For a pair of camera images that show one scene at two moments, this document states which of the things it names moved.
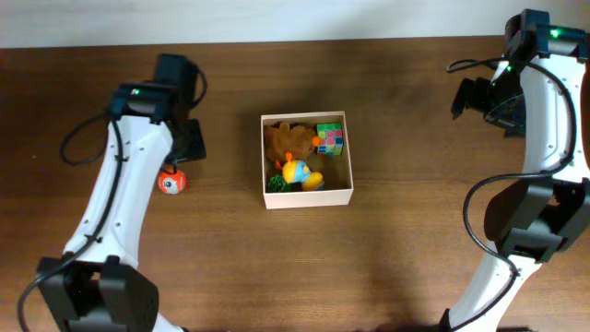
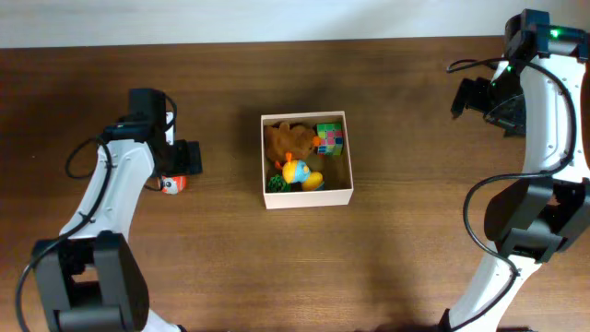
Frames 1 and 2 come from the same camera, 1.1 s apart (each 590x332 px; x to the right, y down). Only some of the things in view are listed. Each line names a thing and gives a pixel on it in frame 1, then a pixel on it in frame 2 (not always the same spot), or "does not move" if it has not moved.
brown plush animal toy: x=282 y=141 does not move
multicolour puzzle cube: x=331 y=139 does not move
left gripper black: x=200 y=150 -> x=192 y=160
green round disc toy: x=277 y=183 does not move
